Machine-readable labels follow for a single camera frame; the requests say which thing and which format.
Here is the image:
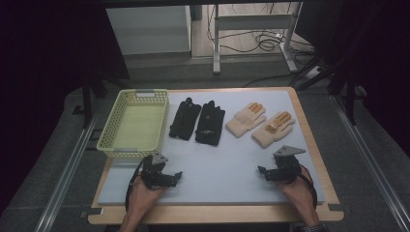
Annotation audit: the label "wooden table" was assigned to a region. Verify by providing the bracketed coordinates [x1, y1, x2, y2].
[87, 86, 345, 226]

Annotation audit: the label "red and black gripper cable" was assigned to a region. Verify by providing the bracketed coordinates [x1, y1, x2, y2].
[299, 163, 319, 211]

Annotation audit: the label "black stand with legs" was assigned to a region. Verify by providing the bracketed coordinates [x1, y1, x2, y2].
[289, 52, 368, 128]

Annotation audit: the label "aluminium floor rail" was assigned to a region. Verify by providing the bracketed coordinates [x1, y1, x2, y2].
[33, 104, 102, 232]
[331, 94, 410, 232]

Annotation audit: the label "beige knit glove orange fingers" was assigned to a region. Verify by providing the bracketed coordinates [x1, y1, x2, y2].
[250, 110, 297, 150]
[224, 101, 268, 139]

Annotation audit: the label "black curtain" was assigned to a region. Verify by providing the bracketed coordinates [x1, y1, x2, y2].
[0, 0, 132, 214]
[294, 0, 410, 159]

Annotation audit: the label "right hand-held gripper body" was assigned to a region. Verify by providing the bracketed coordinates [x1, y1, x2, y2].
[272, 145, 307, 185]

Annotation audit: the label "person's right hand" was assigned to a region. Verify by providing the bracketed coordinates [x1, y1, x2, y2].
[278, 169, 316, 212]

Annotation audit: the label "pale yellow-green plastic basket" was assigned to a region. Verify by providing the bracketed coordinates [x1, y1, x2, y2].
[96, 88, 170, 159]

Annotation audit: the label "person's left hand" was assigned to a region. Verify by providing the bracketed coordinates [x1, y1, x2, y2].
[128, 175, 166, 212]

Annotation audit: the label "black floor cables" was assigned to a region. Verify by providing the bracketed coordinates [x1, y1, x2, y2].
[206, 3, 316, 56]

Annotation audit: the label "white cabinet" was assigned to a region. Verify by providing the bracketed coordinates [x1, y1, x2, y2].
[105, 5, 192, 56]

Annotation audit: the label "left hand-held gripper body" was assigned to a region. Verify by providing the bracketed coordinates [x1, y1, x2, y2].
[138, 152, 170, 189]

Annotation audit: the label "black glove with white logo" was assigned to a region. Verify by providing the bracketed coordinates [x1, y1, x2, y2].
[194, 100, 226, 147]

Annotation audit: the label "white metal stand frame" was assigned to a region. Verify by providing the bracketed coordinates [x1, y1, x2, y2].
[212, 2, 305, 75]

